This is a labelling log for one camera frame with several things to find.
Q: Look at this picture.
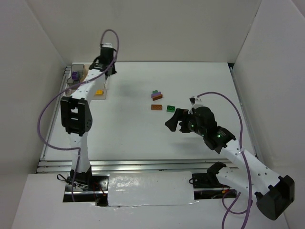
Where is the purple flower lego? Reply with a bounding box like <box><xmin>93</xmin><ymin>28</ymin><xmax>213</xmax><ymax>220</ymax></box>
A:
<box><xmin>71</xmin><ymin>71</ymin><xmax>80</xmax><ymax>81</ymax></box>

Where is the right side aluminium rail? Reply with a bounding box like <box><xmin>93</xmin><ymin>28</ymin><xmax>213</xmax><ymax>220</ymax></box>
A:
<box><xmin>227</xmin><ymin>62</ymin><xmax>260</xmax><ymax>159</ymax></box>

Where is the green square lego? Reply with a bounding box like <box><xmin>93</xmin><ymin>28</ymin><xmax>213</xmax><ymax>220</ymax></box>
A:
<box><xmin>166</xmin><ymin>105</ymin><xmax>176</xmax><ymax>113</ymax></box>

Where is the aluminium rail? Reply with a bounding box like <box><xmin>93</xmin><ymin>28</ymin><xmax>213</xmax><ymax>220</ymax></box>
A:
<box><xmin>36</xmin><ymin>159</ymin><xmax>231</xmax><ymax>174</ymax></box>
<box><xmin>227</xmin><ymin>62</ymin><xmax>260</xmax><ymax>159</ymax></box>
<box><xmin>40</xmin><ymin>65</ymin><xmax>71</xmax><ymax>160</ymax></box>

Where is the white taped cover plate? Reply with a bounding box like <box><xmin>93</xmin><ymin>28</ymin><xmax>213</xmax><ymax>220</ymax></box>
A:
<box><xmin>108</xmin><ymin>171</ymin><xmax>195</xmax><ymax>207</ymax></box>

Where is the yellow rectangular lego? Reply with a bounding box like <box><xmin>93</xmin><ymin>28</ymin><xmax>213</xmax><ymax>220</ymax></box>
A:
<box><xmin>95</xmin><ymin>89</ymin><xmax>104</xmax><ymax>96</ymax></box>

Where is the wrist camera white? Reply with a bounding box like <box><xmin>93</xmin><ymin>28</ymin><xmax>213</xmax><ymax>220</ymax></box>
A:
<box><xmin>189</xmin><ymin>96</ymin><xmax>203</xmax><ymax>109</ymax></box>
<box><xmin>101</xmin><ymin>43</ymin><xmax>113</xmax><ymax>48</ymax></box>

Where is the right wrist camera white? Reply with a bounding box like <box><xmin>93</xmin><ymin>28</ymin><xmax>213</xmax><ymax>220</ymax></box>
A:
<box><xmin>189</xmin><ymin>96</ymin><xmax>203</xmax><ymax>109</ymax></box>

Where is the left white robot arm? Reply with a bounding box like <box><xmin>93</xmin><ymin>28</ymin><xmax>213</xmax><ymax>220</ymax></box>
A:
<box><xmin>60</xmin><ymin>43</ymin><xmax>116</xmax><ymax>186</ymax></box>

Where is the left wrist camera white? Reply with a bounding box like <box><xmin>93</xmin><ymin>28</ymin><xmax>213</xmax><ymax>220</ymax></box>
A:
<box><xmin>101</xmin><ymin>43</ymin><xmax>113</xmax><ymax>48</ymax></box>

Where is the clear compartment organizer tray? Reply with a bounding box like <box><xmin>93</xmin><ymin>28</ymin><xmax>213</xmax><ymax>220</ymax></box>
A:
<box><xmin>64</xmin><ymin>64</ymin><xmax>111</xmax><ymax>102</ymax></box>

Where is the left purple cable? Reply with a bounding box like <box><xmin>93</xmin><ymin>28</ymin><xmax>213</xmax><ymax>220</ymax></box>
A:
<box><xmin>37</xmin><ymin>29</ymin><xmax>120</xmax><ymax>203</ymax></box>

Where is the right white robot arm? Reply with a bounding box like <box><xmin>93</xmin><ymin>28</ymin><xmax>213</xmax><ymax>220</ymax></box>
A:
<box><xmin>165</xmin><ymin>106</ymin><xmax>295</xmax><ymax>220</ymax></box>

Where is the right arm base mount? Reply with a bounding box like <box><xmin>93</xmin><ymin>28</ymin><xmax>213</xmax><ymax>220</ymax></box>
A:
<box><xmin>189</xmin><ymin>162</ymin><xmax>237</xmax><ymax>200</ymax></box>

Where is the left side aluminium rail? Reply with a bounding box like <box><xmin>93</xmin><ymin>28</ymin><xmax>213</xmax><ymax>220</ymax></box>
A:
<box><xmin>40</xmin><ymin>65</ymin><xmax>71</xmax><ymax>160</ymax></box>

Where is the purple brown green lego stack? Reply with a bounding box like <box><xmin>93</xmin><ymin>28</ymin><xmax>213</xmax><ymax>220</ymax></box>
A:
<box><xmin>151</xmin><ymin>90</ymin><xmax>163</xmax><ymax>101</ymax></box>

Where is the aluminium front rail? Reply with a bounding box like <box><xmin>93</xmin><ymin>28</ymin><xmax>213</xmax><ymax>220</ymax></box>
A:
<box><xmin>36</xmin><ymin>159</ymin><xmax>231</xmax><ymax>174</ymax></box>

